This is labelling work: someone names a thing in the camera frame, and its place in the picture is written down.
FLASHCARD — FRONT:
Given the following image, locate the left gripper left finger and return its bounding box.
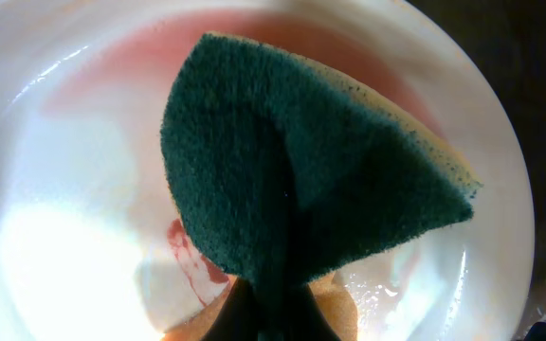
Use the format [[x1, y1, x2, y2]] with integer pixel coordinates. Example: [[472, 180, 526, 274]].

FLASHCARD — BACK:
[[201, 278, 261, 341]]

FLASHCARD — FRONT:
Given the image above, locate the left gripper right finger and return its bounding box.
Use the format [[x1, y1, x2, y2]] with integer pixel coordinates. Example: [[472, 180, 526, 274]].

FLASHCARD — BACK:
[[283, 285, 340, 341]]

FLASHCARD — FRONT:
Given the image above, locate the green and yellow sponge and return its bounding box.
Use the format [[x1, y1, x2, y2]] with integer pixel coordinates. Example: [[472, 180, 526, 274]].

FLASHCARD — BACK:
[[159, 30, 483, 341]]

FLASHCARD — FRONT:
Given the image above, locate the white plate front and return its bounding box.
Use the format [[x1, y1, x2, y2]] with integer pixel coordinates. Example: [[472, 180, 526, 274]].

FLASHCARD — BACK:
[[0, 0, 534, 340]]

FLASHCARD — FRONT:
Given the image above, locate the large brown serving tray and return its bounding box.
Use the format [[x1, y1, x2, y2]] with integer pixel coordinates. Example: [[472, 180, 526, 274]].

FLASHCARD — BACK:
[[411, 0, 546, 338]]

